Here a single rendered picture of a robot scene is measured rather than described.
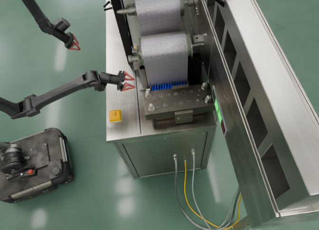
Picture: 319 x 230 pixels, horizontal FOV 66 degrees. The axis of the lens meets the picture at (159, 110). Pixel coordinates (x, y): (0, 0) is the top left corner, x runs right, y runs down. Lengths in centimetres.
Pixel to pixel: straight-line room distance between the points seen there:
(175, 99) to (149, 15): 48
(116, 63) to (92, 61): 141
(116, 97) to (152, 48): 49
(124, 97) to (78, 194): 114
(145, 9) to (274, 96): 92
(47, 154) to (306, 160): 208
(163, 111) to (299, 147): 87
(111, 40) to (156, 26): 61
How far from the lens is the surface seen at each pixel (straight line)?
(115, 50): 193
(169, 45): 130
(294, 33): 356
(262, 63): 77
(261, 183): 85
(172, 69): 139
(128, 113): 155
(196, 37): 135
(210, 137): 162
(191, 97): 142
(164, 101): 141
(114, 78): 140
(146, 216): 224
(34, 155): 244
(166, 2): 143
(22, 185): 241
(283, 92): 72
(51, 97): 144
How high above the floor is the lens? 220
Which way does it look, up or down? 58 degrees down
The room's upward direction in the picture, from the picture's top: 9 degrees counter-clockwise
